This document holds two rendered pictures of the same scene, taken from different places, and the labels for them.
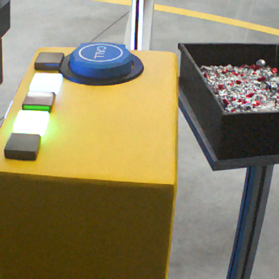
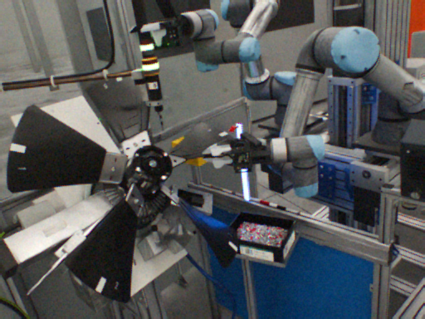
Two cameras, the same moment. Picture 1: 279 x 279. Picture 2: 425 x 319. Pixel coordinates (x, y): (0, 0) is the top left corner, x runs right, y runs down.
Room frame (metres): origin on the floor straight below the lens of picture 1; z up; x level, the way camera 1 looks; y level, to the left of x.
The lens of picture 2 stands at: (1.45, -1.00, 1.61)
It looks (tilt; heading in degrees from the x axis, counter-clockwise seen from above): 23 degrees down; 134
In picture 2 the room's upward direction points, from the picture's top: 8 degrees counter-clockwise
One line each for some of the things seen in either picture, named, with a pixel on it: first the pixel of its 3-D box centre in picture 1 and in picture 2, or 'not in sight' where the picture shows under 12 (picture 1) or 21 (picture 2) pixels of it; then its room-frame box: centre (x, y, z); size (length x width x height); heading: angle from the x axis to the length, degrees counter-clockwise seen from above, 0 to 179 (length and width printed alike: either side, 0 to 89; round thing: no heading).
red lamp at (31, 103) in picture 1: (38, 101); not in sight; (0.34, 0.06, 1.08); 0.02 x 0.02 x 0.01; 88
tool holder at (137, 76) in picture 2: not in sight; (151, 86); (0.63, -0.35, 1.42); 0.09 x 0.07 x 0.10; 33
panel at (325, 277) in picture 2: not in sight; (276, 287); (0.75, 0.01, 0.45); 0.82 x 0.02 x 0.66; 178
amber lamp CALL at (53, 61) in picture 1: (49, 61); not in sight; (0.40, 0.06, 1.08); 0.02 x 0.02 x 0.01; 88
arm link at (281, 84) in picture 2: not in sight; (286, 86); (0.57, 0.48, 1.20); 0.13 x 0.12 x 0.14; 16
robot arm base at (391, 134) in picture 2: not in sight; (393, 126); (1.07, 0.41, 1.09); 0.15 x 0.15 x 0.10
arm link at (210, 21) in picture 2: not in sight; (202, 23); (0.59, -0.06, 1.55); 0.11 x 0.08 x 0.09; 98
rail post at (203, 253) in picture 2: not in sight; (207, 262); (0.32, 0.03, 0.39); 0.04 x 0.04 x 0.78; 88
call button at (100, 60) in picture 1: (100, 61); not in sight; (0.40, 0.03, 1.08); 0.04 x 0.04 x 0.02
